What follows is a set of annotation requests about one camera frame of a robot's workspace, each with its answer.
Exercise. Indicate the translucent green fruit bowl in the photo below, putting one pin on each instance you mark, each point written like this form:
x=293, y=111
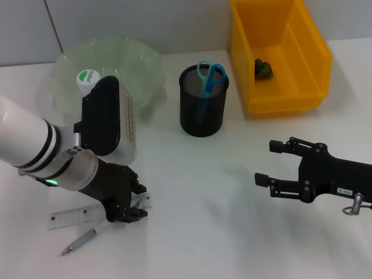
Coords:
x=139, y=67

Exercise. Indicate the grey white pen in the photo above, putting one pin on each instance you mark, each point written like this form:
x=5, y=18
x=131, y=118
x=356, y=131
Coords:
x=81, y=239

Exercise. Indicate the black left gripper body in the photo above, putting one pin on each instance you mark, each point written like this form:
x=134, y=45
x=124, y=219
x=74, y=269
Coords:
x=116, y=189

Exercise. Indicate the clear water bottle green label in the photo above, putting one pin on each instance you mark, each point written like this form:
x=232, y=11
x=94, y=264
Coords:
x=85, y=80

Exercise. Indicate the yellow plastic bin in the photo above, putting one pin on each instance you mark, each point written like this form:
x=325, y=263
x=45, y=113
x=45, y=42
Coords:
x=279, y=93

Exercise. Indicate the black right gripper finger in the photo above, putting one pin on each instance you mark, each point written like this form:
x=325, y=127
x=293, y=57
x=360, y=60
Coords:
x=290, y=146
x=284, y=189

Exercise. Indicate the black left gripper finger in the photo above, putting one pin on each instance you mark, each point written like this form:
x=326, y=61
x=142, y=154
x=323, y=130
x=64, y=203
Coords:
x=136, y=215
x=140, y=188

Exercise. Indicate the black mesh pen cup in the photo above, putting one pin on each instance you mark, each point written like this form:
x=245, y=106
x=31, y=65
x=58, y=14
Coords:
x=203, y=122

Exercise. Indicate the clear plastic ruler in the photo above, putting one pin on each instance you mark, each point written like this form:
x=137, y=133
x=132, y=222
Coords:
x=72, y=216

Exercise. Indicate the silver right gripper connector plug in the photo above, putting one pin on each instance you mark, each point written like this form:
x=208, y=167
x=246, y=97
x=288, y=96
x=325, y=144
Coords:
x=357, y=203

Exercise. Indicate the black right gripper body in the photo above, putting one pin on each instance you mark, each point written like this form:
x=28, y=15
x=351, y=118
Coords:
x=337, y=177

